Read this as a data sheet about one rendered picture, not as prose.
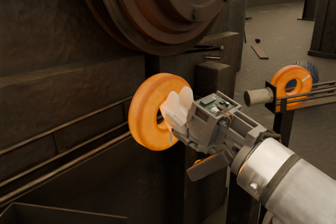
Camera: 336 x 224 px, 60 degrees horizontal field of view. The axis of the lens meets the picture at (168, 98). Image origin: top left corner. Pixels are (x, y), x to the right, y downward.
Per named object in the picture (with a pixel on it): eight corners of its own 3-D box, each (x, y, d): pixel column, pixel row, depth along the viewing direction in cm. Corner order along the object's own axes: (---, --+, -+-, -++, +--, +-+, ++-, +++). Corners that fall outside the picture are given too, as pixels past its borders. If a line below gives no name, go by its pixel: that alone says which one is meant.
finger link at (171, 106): (164, 77, 55) (200, 102, 50) (158, 102, 58) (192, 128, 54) (152, 80, 53) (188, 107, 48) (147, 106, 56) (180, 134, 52)
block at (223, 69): (191, 124, 111) (193, 63, 102) (204, 118, 116) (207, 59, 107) (214, 134, 104) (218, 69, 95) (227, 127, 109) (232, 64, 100)
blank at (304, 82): (280, 111, 113) (285, 114, 110) (262, 82, 107) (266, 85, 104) (313, 86, 112) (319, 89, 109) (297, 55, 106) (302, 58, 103)
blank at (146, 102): (122, 86, 51) (134, 90, 49) (181, 63, 61) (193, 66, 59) (132, 158, 58) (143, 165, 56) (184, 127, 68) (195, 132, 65)
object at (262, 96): (243, 103, 111) (243, 88, 108) (265, 99, 112) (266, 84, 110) (250, 109, 105) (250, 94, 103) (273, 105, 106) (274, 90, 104)
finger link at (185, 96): (175, 73, 57) (211, 97, 52) (169, 98, 60) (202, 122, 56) (164, 77, 55) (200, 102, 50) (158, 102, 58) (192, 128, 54)
